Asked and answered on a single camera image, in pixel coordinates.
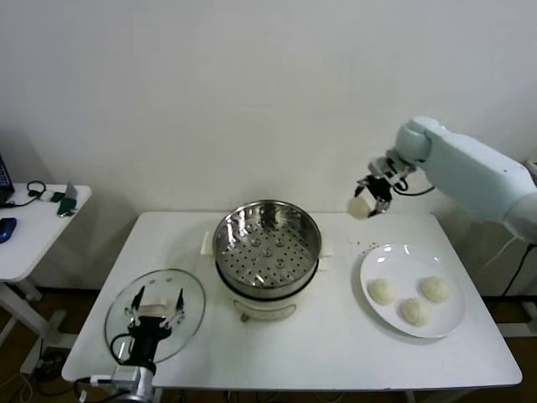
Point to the scattered dark crumbs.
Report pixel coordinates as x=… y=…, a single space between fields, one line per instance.
x=358 y=242

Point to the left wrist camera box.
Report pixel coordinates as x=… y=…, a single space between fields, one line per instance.
x=130 y=373

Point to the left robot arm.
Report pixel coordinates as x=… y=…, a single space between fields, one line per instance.
x=144 y=390

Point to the white steamed baozi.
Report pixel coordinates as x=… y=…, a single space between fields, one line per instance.
x=358 y=208
x=382 y=291
x=436 y=289
x=415 y=312

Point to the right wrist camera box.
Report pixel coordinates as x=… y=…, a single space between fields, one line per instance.
x=388 y=168

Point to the blue computer mouse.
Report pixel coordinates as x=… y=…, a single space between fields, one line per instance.
x=7 y=231

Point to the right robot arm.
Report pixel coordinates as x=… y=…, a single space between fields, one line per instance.
x=461 y=168

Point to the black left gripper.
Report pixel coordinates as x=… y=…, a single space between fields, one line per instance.
x=144 y=336

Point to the floor power strip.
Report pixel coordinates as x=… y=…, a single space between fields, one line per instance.
x=52 y=359

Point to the white electric cooker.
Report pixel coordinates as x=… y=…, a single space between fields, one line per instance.
x=260 y=308

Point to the white side table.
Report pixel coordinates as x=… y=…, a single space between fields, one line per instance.
x=38 y=235

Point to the perforated steel steamer basket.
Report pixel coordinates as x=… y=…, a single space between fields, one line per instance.
x=235 y=235

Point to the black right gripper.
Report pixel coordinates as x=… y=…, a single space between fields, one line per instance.
x=379 y=189

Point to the green grey small device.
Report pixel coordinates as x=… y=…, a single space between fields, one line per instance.
x=67 y=205

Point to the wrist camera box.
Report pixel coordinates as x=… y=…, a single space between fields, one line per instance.
x=388 y=168
x=130 y=373

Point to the round glass lid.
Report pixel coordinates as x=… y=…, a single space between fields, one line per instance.
x=126 y=302

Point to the small white adapter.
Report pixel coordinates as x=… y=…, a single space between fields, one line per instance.
x=50 y=196

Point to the white round plate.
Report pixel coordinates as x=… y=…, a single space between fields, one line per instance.
x=403 y=260

